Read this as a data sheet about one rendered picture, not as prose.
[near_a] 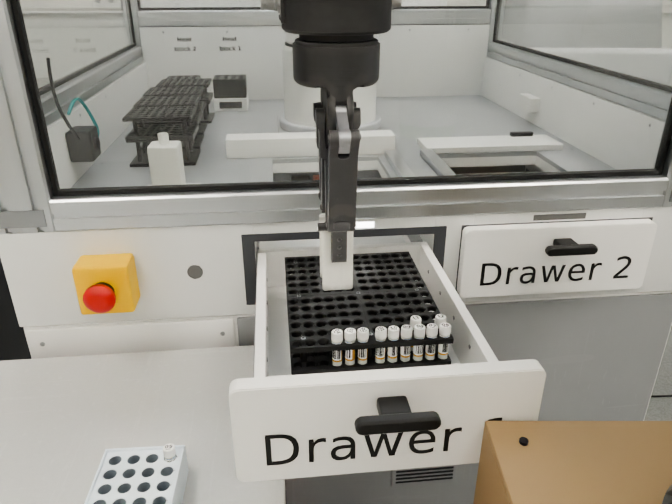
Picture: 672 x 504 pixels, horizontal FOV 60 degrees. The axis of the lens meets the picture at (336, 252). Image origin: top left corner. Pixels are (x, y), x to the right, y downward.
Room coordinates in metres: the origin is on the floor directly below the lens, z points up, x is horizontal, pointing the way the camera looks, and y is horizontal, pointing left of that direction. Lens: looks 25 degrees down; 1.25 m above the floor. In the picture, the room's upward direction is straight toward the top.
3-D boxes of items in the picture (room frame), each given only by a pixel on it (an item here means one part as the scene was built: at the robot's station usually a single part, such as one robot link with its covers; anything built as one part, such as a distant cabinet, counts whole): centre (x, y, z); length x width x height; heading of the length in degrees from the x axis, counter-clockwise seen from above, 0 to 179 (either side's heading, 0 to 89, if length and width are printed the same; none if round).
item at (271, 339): (0.64, -0.03, 0.86); 0.40 x 0.26 x 0.06; 6
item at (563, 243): (0.75, -0.33, 0.91); 0.07 x 0.04 x 0.01; 96
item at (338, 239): (0.49, 0.00, 1.03); 0.03 x 0.01 x 0.05; 6
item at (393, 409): (0.40, -0.05, 0.91); 0.07 x 0.04 x 0.01; 96
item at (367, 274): (0.63, -0.03, 0.87); 0.22 x 0.18 x 0.06; 6
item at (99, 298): (0.66, 0.31, 0.88); 0.04 x 0.03 x 0.04; 96
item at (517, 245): (0.78, -0.33, 0.87); 0.29 x 0.02 x 0.11; 96
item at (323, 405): (0.43, -0.05, 0.87); 0.29 x 0.02 x 0.11; 96
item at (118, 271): (0.69, 0.31, 0.88); 0.07 x 0.05 x 0.07; 96
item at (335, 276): (0.51, 0.00, 1.01); 0.03 x 0.01 x 0.07; 96
